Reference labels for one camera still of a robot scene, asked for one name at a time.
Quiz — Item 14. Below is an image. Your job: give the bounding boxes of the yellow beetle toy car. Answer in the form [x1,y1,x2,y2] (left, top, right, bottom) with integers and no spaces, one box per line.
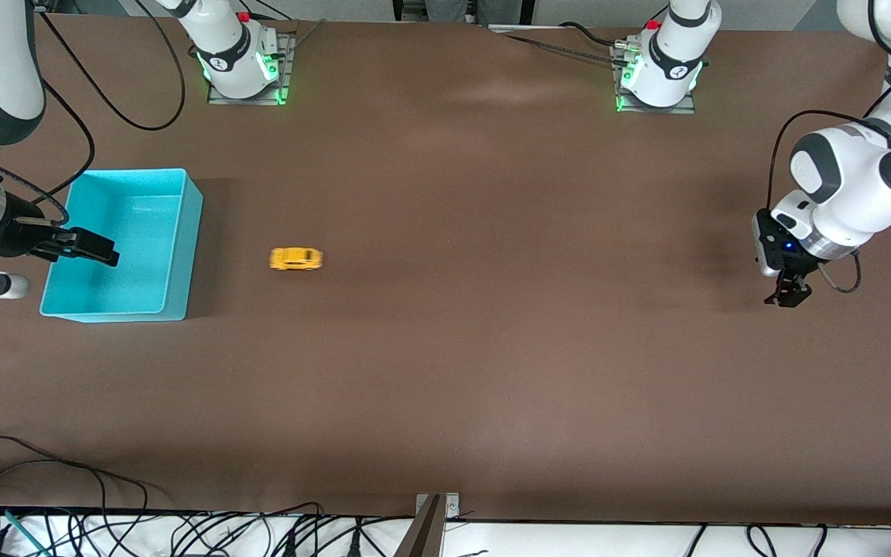
[268,247,325,272]

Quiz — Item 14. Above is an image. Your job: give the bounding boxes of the teal plastic bin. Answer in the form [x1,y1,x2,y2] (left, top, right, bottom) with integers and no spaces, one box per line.
[39,168,204,323]

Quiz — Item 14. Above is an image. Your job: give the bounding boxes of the person in background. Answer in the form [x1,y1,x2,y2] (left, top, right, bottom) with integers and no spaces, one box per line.
[424,0,524,25]

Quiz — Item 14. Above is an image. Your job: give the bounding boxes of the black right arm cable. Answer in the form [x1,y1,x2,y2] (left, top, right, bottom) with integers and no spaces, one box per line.
[26,73,97,203]

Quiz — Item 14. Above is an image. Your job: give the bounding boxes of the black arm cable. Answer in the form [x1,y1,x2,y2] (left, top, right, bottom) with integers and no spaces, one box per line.
[26,73,97,203]
[766,0,891,295]

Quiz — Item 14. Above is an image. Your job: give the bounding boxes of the long black looping cable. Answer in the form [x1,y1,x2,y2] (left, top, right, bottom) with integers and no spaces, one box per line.
[31,0,186,130]

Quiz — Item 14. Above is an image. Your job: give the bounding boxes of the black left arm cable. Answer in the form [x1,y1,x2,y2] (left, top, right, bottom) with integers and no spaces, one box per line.
[766,0,891,295]

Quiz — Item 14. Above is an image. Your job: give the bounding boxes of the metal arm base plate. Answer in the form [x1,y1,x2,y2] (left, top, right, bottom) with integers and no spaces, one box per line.
[207,32,297,106]
[610,44,698,116]

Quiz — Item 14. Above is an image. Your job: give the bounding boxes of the thin grey cable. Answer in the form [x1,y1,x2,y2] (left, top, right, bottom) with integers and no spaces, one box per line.
[282,18,328,61]

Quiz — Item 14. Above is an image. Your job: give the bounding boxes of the black base power cable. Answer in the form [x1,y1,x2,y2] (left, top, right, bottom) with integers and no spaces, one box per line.
[559,20,626,48]

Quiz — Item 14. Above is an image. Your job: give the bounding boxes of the dark base supply cable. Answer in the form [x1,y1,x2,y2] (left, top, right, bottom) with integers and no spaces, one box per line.
[503,33,633,65]

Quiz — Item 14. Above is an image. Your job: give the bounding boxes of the metal table edge bracket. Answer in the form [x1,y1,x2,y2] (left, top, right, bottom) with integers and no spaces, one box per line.
[415,492,461,520]

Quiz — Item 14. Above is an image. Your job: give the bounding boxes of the black plug cable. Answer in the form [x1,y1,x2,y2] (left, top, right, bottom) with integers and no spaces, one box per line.
[341,517,367,557]

